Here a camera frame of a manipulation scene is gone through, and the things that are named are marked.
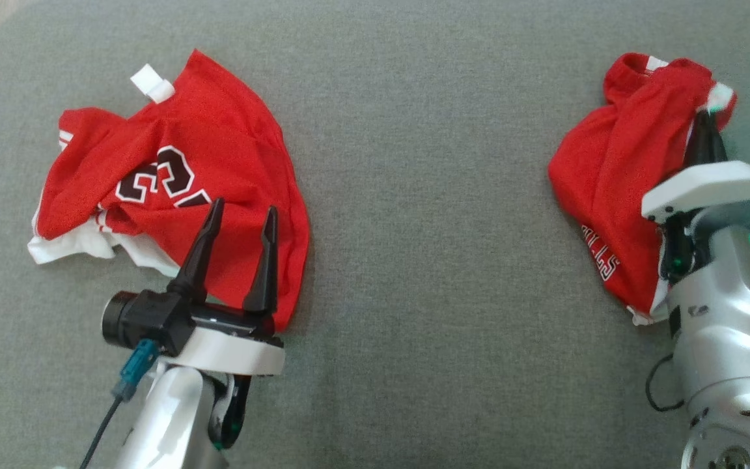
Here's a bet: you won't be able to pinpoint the black cable with teal plug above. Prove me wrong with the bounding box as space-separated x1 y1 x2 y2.
78 338 160 469
645 354 687 414

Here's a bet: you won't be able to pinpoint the grey sofa seat cushion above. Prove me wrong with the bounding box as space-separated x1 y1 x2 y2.
0 0 750 469

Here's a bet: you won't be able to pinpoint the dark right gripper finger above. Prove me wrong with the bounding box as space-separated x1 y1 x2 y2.
683 109 730 168

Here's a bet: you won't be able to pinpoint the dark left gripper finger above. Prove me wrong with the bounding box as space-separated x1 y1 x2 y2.
242 206 280 315
166 197 226 303

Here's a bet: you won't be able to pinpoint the red shorts with white waistband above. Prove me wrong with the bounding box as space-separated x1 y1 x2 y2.
547 51 738 327

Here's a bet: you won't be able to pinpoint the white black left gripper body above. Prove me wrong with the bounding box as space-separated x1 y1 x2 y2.
157 301 286 378

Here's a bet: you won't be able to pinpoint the red Bulls 23 jersey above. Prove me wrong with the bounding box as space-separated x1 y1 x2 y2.
27 48 311 334

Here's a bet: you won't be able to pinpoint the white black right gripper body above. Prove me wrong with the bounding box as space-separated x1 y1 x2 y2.
640 160 750 285

